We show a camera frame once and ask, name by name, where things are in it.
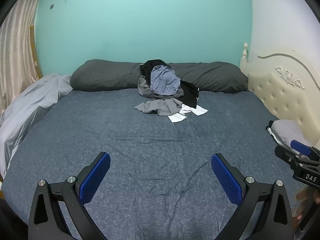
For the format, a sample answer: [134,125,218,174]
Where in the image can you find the dark grey garment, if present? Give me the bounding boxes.
[138,77,184,99]

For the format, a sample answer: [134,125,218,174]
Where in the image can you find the light grey garment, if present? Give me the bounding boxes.
[134,98,183,117]

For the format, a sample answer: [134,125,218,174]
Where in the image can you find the person's right hand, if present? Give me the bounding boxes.
[295,188,320,221]

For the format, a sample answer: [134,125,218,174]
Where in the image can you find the light grey duvet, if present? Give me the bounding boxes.
[0,74,73,180]

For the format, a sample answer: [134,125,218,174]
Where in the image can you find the wooden window frame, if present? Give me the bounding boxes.
[29,24,43,78]

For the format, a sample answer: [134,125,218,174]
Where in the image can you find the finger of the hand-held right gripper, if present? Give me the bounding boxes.
[290,140,320,159]
[274,145,304,167]

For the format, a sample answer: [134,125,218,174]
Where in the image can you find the bed with blue sheet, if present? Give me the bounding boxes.
[1,86,304,240]

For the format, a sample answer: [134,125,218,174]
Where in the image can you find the pink striped curtain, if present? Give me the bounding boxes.
[0,0,45,115]

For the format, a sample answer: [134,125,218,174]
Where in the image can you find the cream tufted headboard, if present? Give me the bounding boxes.
[239,42,320,148]

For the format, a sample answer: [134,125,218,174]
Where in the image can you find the stack of folded clothes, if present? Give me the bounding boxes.
[266,119,313,153]

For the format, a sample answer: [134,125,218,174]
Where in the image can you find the black garment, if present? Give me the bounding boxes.
[139,59,199,109]

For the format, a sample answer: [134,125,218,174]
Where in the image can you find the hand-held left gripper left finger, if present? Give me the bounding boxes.
[28,151,111,240]

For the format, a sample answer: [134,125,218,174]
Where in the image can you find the white garment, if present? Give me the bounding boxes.
[167,104,208,123]

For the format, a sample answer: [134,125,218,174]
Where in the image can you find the long dark grey pillow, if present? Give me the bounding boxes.
[69,59,249,94]

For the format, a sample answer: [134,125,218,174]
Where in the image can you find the blue plaid shorts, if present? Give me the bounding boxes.
[150,65,181,96]

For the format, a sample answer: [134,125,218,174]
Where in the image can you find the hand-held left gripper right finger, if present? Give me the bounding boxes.
[211,153,293,240]

